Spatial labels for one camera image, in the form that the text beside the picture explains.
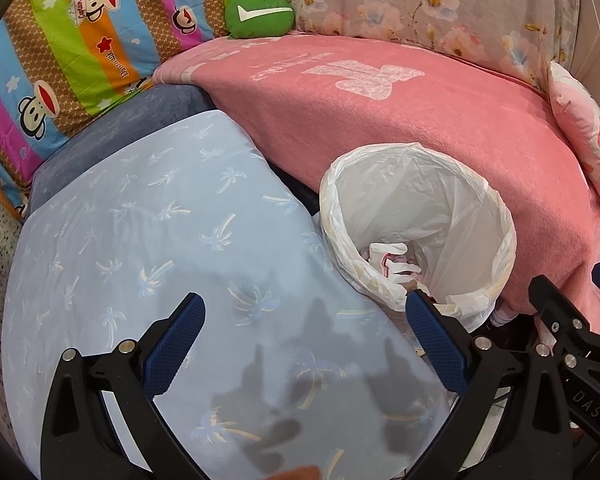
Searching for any grey floral cloth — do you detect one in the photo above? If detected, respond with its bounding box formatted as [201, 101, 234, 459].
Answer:
[232, 0, 581, 92]

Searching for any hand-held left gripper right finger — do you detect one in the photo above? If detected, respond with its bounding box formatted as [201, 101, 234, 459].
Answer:
[404, 289, 579, 480]

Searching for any pink blanket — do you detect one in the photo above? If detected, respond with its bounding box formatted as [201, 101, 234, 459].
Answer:
[152, 34, 600, 337]

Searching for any blue-grey seat cushion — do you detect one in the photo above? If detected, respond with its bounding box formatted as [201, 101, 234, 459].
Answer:
[27, 84, 217, 217]

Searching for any pink white pillow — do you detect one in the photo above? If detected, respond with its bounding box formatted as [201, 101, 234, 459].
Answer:
[547, 60, 600, 222]

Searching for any light blue palm-print tablecloth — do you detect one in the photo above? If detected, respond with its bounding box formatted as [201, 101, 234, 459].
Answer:
[2, 110, 454, 480]

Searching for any white plastic trash bag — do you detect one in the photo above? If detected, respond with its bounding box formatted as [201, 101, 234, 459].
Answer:
[311, 142, 517, 334]

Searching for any striped monkey print quilt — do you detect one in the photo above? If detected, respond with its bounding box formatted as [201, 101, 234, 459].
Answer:
[0, 0, 237, 217]

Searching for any green cushion white check mark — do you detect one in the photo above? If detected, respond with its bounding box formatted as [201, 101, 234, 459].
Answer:
[224, 0, 296, 40]

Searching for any white plush sock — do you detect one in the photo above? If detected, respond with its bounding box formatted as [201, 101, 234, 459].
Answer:
[367, 242, 427, 287]

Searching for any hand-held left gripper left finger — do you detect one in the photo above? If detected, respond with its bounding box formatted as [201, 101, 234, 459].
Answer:
[40, 292, 206, 480]

